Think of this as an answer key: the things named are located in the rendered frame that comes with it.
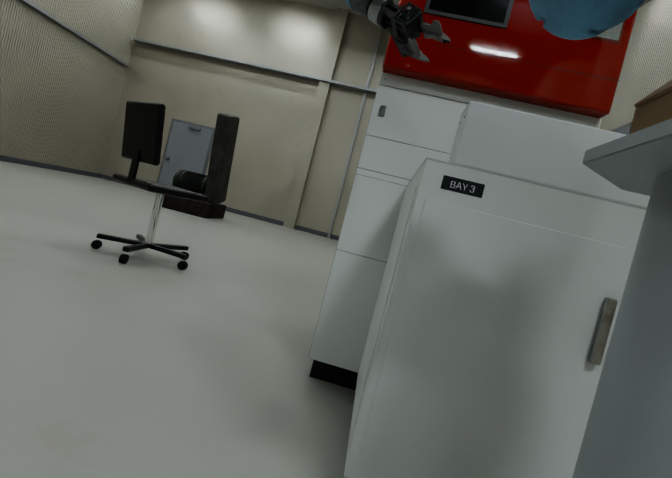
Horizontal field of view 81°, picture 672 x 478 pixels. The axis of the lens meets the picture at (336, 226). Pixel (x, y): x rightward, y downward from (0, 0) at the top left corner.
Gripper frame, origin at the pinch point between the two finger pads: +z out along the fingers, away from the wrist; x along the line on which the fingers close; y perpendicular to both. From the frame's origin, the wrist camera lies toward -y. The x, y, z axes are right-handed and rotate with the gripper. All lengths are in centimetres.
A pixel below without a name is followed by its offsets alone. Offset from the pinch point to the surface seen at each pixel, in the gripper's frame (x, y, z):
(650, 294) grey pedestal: -37, 39, 68
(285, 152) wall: 36, -798, -585
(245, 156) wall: -51, -787, -658
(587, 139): -5.6, 10.8, 47.4
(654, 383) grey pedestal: -45, 38, 75
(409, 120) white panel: -5.3, -36.7, -8.7
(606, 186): -10, 7, 56
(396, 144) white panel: -15.0, -38.9, -6.2
